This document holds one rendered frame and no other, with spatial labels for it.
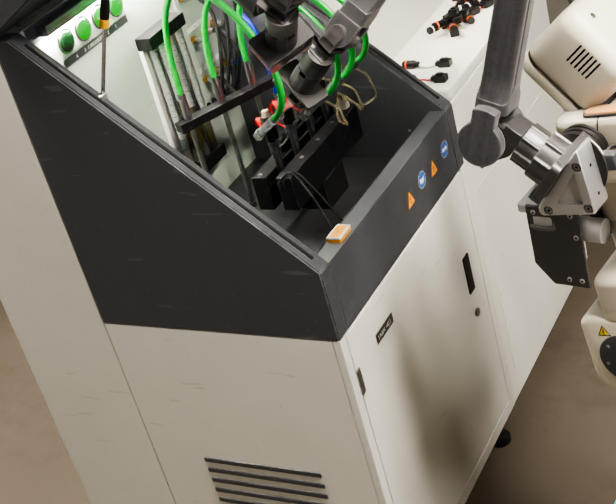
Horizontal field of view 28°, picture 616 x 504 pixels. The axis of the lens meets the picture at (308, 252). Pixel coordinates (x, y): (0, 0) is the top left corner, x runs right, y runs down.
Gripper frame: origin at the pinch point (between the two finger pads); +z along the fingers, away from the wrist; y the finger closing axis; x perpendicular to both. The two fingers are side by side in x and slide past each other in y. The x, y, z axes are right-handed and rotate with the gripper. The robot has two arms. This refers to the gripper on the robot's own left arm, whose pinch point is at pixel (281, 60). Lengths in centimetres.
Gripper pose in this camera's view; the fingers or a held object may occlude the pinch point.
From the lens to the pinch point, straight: 232.3
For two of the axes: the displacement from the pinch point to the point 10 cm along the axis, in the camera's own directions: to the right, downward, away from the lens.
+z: -0.3, 2.8, 9.6
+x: 6.4, 7.5, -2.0
